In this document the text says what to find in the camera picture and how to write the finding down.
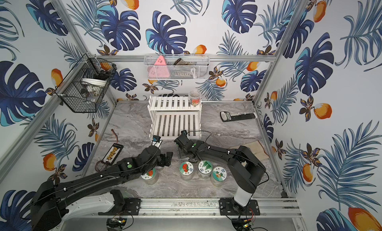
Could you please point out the pink triangular packet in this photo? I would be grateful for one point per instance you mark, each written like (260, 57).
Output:
(159, 70)

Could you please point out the white slatted wooden shelf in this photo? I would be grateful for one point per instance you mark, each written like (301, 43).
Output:
(172, 115)

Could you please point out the jar with tomato lid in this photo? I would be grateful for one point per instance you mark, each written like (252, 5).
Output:
(150, 177)

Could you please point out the white bowl in basket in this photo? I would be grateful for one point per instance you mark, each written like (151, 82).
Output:
(93, 83)

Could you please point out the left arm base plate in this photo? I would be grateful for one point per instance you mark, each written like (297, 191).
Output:
(123, 206)

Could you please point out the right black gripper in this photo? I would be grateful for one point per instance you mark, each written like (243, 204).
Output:
(194, 143)

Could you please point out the white mesh wall basket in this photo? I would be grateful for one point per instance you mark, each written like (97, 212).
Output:
(182, 67)

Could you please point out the aluminium mounting rail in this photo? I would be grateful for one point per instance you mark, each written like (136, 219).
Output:
(95, 206)

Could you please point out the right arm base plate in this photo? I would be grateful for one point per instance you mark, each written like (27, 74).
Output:
(228, 207)

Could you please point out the jar with green tree lid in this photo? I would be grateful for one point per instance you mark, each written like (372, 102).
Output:
(205, 169)

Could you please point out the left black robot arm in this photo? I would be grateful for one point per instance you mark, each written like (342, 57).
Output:
(50, 202)

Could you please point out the jar with strawberry lid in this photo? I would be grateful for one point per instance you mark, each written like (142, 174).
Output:
(186, 171)

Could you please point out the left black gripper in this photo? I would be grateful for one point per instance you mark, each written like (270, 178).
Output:
(164, 159)

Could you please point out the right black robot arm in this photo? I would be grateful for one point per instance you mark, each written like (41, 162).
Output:
(246, 169)

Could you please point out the clear seed container red label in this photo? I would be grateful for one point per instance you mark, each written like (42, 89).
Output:
(194, 98)

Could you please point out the jar with pineapple lid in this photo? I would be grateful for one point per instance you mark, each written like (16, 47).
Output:
(218, 176)

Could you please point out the black wire basket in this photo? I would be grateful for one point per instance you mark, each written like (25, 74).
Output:
(84, 88)

